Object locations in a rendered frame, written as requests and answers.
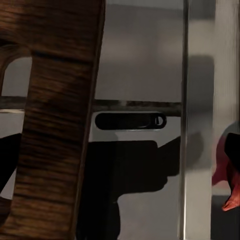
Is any cutting board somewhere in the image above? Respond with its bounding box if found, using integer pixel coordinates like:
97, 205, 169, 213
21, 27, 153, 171
0, 0, 106, 240

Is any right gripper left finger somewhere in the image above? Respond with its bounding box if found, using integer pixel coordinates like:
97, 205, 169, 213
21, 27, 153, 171
0, 133, 22, 193

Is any vidalia onion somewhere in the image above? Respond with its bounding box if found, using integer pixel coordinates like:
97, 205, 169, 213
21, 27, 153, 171
222, 160, 240, 212

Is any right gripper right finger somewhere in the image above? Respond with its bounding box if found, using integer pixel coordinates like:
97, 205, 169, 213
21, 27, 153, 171
224, 133, 240, 173

